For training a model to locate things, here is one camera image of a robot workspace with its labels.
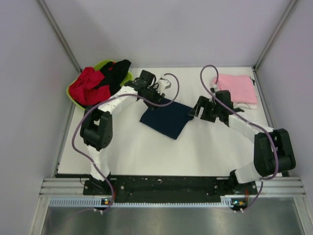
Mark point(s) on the left aluminium corner post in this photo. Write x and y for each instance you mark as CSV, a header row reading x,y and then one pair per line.
x,y
58,33

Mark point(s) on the red t shirt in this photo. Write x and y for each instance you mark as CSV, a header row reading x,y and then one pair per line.
x,y
83,90

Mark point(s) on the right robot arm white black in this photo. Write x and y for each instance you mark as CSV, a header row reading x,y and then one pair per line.
x,y
273,152

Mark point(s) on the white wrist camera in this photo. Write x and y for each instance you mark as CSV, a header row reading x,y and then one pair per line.
x,y
214,88
163,85

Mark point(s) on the aluminium frame rail front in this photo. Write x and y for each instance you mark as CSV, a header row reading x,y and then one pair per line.
x,y
278,187

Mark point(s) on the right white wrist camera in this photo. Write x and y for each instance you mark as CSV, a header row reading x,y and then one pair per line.
x,y
214,88

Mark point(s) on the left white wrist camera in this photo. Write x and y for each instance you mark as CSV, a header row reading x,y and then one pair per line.
x,y
163,85

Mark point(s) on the pink folded t shirt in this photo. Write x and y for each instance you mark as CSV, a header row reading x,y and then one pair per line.
x,y
227,82

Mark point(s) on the navy blue t shirt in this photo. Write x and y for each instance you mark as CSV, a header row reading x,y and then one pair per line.
x,y
169,120

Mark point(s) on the aluminium corner post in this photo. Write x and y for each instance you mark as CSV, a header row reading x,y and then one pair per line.
x,y
277,31
58,33

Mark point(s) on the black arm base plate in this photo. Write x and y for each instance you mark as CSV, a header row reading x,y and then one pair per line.
x,y
167,189

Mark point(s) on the right aluminium corner post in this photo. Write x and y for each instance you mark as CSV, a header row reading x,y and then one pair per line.
x,y
277,31

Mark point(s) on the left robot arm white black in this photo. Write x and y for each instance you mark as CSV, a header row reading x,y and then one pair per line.
x,y
97,128

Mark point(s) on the black t shirt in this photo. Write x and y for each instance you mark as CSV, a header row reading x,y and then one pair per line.
x,y
114,73

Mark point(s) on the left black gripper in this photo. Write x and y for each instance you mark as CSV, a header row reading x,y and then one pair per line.
x,y
158,97

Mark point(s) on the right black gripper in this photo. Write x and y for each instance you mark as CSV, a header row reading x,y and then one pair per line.
x,y
204,102

